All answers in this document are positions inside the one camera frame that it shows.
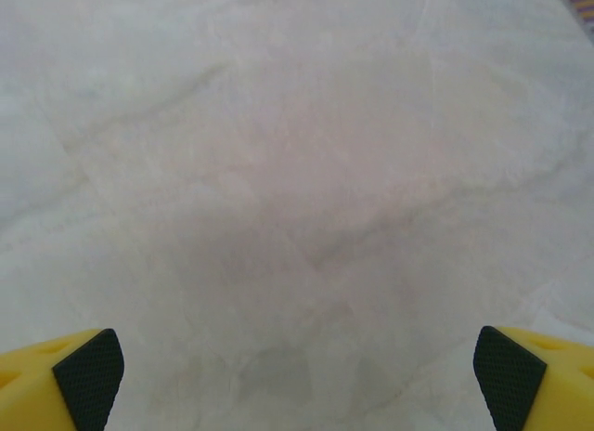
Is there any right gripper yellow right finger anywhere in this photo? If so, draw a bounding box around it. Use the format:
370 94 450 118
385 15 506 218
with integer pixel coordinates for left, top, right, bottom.
472 325 594 431

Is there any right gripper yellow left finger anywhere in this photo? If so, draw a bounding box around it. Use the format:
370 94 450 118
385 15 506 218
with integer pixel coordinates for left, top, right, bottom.
0 327 125 431

